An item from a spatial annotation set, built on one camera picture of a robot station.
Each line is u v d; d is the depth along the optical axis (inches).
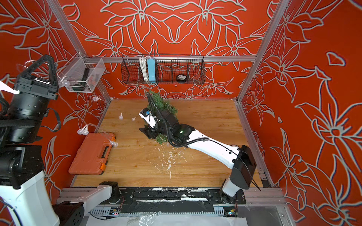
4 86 10.6
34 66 11.9
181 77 37.6
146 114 22.7
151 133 24.3
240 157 16.5
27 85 10.6
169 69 38.2
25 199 11.4
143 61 34.4
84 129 17.2
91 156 32.6
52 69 12.9
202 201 28.1
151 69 35.4
